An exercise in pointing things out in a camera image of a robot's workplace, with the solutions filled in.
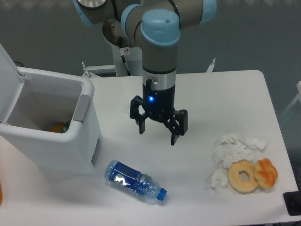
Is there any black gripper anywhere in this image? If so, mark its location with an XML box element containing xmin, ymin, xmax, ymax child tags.
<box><xmin>130</xmin><ymin>79</ymin><xmax>188</xmax><ymax>145</ymax></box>

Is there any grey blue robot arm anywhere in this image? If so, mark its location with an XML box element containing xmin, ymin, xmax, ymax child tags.
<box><xmin>74</xmin><ymin>0</ymin><xmax>217</xmax><ymax>145</ymax></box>

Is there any clear blue plastic bottle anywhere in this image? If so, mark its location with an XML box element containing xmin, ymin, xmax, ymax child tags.
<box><xmin>104</xmin><ymin>160</ymin><xmax>167</xmax><ymax>204</ymax></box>

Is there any large crumpled white tissue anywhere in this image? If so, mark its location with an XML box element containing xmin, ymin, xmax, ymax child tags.
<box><xmin>213</xmin><ymin>133</ymin><xmax>268</xmax><ymax>169</ymax></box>

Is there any small crumpled white tissue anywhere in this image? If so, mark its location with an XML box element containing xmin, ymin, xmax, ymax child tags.
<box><xmin>210</xmin><ymin>169</ymin><xmax>228</xmax><ymax>194</ymax></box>

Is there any orange item inside bin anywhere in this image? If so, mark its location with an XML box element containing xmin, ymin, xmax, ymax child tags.
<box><xmin>49</xmin><ymin>122</ymin><xmax>70</xmax><ymax>133</ymax></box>

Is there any white trash bin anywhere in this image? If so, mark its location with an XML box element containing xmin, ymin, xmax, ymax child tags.
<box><xmin>0</xmin><ymin>68</ymin><xmax>101</xmax><ymax>174</ymax></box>

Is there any orange twisted bread roll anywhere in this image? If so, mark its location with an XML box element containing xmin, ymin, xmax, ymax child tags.
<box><xmin>253</xmin><ymin>158</ymin><xmax>278</xmax><ymax>189</ymax></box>

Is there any white furniture at right edge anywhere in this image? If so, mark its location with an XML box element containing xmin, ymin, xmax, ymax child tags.
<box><xmin>279</xmin><ymin>81</ymin><xmax>301</xmax><ymax>126</ymax></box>

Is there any white trash bin lid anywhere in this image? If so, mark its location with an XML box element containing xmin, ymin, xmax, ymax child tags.
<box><xmin>0</xmin><ymin>45</ymin><xmax>24</xmax><ymax>123</ymax></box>

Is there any black device at edge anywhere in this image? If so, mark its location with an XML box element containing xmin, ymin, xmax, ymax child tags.
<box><xmin>283</xmin><ymin>191</ymin><xmax>301</xmax><ymax>216</ymax></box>

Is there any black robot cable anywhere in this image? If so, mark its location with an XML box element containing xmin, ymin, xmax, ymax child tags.
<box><xmin>119</xmin><ymin>36</ymin><xmax>132</xmax><ymax>77</ymax></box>

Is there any ring doughnut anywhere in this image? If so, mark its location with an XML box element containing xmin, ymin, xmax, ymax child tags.
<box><xmin>227</xmin><ymin>161</ymin><xmax>258</xmax><ymax>193</ymax></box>

